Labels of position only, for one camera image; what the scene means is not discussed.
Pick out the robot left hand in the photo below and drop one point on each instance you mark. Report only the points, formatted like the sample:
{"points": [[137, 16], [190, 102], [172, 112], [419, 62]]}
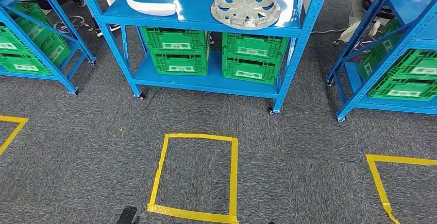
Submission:
{"points": [[129, 216]]}

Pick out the silver wheel hubcap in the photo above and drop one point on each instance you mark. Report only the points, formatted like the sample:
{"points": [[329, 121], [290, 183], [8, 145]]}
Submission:
{"points": [[245, 9]]}

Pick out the white plastic trim part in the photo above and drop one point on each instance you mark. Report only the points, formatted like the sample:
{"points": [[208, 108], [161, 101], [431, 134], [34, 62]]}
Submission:
{"points": [[150, 8]]}

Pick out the yellow floor tape square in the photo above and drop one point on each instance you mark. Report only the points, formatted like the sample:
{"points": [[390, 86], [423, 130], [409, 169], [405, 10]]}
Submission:
{"points": [[403, 160], [15, 132], [234, 174]]}

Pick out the green plastic crate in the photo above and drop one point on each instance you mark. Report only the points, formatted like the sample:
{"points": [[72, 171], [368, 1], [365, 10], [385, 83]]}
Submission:
{"points": [[252, 45], [179, 64], [20, 62], [251, 70], [403, 87], [174, 38], [416, 62], [10, 40]]}

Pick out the black stool chrome base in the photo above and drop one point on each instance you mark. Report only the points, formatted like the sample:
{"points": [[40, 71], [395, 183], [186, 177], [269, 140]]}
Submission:
{"points": [[70, 24], [385, 12]]}

